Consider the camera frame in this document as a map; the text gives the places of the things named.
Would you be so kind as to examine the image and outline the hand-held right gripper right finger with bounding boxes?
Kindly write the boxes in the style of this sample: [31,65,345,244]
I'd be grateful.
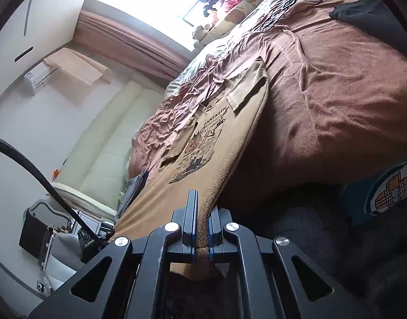
[208,206,377,319]

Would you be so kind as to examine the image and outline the brown blanket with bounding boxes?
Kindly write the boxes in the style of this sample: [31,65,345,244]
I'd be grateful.
[128,0,407,213]

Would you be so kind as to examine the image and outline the black braided cable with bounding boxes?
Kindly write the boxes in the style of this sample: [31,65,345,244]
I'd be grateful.
[0,134,116,247]

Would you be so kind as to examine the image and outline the cream bear print pillow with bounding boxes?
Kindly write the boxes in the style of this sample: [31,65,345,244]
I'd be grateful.
[203,0,271,46]

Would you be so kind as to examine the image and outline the pink curtain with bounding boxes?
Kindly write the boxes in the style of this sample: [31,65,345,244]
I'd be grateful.
[74,9,192,89]

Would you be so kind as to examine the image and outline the thin black cables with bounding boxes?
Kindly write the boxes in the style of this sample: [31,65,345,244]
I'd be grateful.
[253,0,324,34]

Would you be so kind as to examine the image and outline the grey folded clothes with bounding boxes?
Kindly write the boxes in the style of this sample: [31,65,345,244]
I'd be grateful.
[117,169,149,222]

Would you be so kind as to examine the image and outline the white air conditioner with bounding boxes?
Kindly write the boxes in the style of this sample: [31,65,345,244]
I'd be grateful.
[24,64,58,95]

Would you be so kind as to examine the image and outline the white plush toy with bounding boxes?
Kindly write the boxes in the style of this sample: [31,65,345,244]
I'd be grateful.
[192,23,212,52]

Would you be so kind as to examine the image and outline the tan printed t-shirt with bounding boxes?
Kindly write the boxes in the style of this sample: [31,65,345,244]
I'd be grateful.
[115,56,269,283]

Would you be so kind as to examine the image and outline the light grey bed sheet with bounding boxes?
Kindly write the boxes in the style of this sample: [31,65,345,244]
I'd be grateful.
[165,51,224,98]

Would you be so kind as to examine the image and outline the grey chair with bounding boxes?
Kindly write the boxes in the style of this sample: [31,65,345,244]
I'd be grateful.
[34,231,86,292]

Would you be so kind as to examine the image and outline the black folded clothes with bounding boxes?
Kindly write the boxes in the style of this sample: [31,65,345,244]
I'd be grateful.
[329,0,407,44]

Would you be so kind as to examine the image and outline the cream hanging cloth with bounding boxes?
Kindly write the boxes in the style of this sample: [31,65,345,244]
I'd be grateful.
[43,48,114,85]

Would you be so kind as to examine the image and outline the dark grey shaggy rug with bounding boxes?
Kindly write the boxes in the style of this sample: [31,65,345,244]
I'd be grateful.
[220,186,407,319]

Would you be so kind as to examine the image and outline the cream padded headboard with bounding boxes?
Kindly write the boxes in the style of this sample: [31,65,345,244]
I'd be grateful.
[52,80,167,213]

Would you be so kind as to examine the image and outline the cream cushion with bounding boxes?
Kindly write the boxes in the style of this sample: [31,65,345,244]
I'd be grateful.
[52,183,118,214]

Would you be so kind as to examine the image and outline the bright window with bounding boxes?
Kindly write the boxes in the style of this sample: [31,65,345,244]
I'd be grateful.
[95,0,257,51]

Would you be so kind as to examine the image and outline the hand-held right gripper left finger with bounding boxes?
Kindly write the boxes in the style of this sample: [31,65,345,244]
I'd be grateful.
[29,189,199,319]

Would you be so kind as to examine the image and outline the black bag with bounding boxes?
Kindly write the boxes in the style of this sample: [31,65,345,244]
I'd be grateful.
[19,206,53,260]

